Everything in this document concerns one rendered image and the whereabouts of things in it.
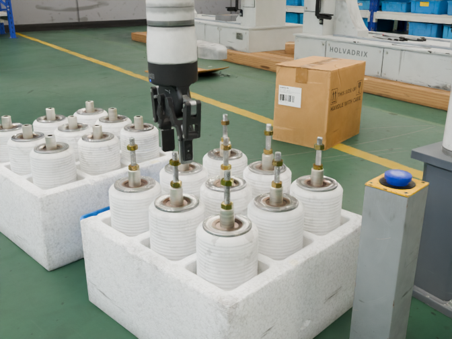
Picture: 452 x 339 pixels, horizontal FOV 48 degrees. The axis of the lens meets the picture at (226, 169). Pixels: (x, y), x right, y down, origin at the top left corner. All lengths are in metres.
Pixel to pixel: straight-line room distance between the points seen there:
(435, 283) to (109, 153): 0.75
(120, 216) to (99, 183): 0.27
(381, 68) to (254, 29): 1.27
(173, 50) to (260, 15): 3.28
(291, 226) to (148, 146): 0.55
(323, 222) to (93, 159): 0.56
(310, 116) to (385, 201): 1.18
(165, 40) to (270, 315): 0.44
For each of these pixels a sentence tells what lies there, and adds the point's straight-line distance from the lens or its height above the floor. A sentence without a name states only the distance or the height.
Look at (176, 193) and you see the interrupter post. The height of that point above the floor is 0.27.
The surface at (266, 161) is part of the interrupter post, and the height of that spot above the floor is 0.27.
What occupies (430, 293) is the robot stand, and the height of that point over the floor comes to 0.02.
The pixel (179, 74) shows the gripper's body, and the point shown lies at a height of 0.47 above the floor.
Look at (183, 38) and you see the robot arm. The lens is 0.75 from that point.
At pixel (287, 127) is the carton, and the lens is 2.01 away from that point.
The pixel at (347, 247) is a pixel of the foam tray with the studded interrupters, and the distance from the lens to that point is 0.95.
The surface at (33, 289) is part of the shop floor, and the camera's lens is 1.15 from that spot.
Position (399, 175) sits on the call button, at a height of 0.33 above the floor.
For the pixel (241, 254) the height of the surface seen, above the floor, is 0.23.
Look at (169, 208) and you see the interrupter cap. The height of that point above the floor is 0.25.
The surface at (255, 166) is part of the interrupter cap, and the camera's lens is 1.02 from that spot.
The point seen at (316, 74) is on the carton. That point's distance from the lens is 1.90.
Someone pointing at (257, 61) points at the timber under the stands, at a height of 0.05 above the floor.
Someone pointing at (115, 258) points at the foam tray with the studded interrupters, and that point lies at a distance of 0.93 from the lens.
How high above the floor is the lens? 0.60
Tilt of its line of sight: 21 degrees down
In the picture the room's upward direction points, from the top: straight up
